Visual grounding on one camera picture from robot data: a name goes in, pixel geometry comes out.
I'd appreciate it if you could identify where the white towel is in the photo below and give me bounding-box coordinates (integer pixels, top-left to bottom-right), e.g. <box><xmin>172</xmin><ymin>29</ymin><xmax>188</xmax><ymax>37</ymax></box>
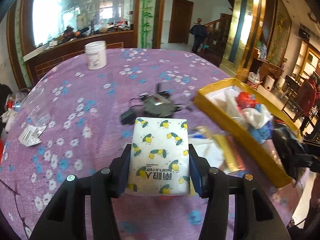
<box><xmin>241</xmin><ymin>104</ymin><xmax>273</xmax><ymax>129</ymax></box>

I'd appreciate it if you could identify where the yellow red sponge pack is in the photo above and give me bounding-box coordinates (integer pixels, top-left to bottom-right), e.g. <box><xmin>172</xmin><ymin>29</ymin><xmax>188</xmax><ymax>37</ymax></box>
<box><xmin>209</xmin><ymin>134</ymin><xmax>246</xmax><ymax>176</ymax></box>

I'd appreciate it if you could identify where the red bag blue cloth bundle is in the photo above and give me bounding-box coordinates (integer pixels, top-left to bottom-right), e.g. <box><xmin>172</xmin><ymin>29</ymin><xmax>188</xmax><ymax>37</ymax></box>
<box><xmin>235</xmin><ymin>92</ymin><xmax>261</xmax><ymax>112</ymax></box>

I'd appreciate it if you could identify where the white cloth bundle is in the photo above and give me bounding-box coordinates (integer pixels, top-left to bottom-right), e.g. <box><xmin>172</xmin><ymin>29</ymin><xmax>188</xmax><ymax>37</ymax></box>
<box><xmin>188</xmin><ymin>131</ymin><xmax>225</xmax><ymax>168</ymax></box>

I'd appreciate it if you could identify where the white bag red label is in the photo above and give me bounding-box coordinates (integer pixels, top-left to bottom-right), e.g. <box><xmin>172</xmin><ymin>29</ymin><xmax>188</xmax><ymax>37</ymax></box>
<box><xmin>225</xmin><ymin>87</ymin><xmax>244</xmax><ymax>123</ymax></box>

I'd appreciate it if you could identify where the lemon print tissue pack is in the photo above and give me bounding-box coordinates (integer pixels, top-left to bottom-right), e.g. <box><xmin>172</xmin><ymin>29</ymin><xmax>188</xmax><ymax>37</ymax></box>
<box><xmin>125</xmin><ymin>117</ymin><xmax>190</xmax><ymax>196</ymax></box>

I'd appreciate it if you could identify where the wooden chair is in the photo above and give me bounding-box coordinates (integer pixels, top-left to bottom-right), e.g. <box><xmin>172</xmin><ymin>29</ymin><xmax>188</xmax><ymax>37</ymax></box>
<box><xmin>282</xmin><ymin>75</ymin><xmax>303</xmax><ymax>122</ymax></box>

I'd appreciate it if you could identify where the person in red jacket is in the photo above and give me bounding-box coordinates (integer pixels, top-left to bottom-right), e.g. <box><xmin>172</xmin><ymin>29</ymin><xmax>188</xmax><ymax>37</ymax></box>
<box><xmin>300</xmin><ymin>74</ymin><xmax>319</xmax><ymax>135</ymax></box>

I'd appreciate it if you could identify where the yellow rimmed white tray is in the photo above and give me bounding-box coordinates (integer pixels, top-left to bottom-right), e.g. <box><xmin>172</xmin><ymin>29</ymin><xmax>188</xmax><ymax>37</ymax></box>
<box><xmin>194</xmin><ymin>78</ymin><xmax>302</xmax><ymax>188</ymax></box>

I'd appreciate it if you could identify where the small white wrapper packet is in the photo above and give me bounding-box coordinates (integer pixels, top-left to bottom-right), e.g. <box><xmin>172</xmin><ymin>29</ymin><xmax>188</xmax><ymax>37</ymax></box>
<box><xmin>18</xmin><ymin>125</ymin><xmax>43</xmax><ymax>147</ymax></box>

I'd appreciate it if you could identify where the purple floral tablecloth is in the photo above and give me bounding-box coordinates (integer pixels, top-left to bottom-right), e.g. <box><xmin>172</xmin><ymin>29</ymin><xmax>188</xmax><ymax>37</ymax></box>
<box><xmin>1</xmin><ymin>48</ymin><xmax>308</xmax><ymax>239</ymax></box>

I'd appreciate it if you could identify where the clear plastic cup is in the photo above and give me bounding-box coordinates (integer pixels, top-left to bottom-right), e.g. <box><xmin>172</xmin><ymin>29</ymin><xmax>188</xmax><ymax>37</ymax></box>
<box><xmin>22</xmin><ymin>87</ymin><xmax>51</xmax><ymax>127</ymax></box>

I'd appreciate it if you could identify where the black cup with clips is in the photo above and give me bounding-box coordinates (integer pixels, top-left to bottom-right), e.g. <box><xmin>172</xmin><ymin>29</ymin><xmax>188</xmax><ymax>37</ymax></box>
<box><xmin>119</xmin><ymin>83</ymin><xmax>192</xmax><ymax>125</ymax></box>

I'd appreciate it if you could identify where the person in dark clothes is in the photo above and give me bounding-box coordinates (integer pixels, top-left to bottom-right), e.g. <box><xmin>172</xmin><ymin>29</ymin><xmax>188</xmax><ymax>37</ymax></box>
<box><xmin>189</xmin><ymin>18</ymin><xmax>208</xmax><ymax>54</ymax></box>

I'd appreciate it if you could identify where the wooden cabinet counter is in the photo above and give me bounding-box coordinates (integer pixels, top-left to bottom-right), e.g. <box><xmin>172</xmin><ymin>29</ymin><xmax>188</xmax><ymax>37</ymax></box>
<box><xmin>25</xmin><ymin>30</ymin><xmax>136</xmax><ymax>85</ymax></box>

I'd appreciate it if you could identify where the white plastic jar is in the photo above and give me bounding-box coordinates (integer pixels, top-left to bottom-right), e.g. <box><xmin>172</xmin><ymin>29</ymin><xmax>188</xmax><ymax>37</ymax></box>
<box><xmin>85</xmin><ymin>41</ymin><xmax>107</xmax><ymax>70</ymax></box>

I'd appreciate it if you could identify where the brown wooden door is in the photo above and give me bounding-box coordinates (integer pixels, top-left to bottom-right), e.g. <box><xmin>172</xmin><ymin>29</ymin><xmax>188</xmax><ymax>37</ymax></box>
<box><xmin>168</xmin><ymin>0</ymin><xmax>194</xmax><ymax>44</ymax></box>

